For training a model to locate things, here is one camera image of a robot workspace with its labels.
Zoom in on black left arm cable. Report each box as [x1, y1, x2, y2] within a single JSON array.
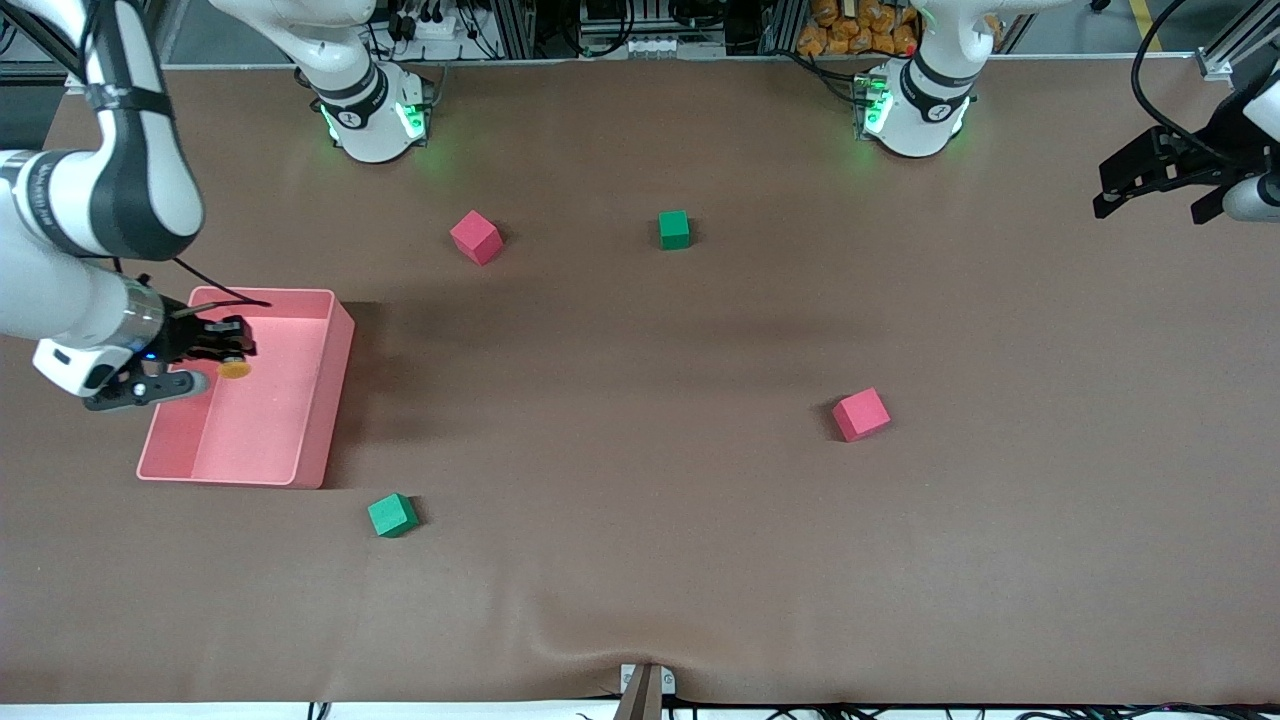
[[1130, 0, 1251, 166]]

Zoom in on metal clamp bracket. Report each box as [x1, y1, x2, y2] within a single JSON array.
[[619, 663, 677, 698]]

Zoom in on orange snack bags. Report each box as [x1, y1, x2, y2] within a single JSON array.
[[796, 0, 921, 58]]

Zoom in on brown angled post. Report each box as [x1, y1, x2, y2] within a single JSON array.
[[612, 664, 664, 720]]

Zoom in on white power strip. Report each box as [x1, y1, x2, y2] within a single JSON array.
[[398, 8, 459, 43]]

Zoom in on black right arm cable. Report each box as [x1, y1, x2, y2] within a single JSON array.
[[170, 257, 272, 307]]

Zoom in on yellow floor tape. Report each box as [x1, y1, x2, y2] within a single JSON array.
[[1128, 0, 1167, 53]]

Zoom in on brown table cover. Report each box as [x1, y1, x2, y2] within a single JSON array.
[[0, 55, 1280, 706]]

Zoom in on pink foam cube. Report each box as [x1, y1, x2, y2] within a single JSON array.
[[832, 387, 892, 443], [449, 209, 504, 267]]

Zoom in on aluminium extrusion post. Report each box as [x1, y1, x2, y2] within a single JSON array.
[[762, 0, 801, 56], [495, 0, 536, 58]]

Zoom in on pink plastic bin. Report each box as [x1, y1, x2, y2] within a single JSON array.
[[136, 287, 356, 490]]

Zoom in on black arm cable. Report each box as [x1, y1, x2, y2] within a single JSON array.
[[170, 257, 272, 307], [1130, 0, 1251, 166]]

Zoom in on aluminium frame strut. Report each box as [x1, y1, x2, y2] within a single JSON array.
[[1195, 0, 1280, 81]]

